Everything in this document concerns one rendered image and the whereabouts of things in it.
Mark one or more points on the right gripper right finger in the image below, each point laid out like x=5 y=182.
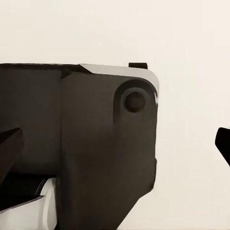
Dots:
x=222 y=141

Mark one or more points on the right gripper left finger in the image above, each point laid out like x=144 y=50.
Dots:
x=11 y=144

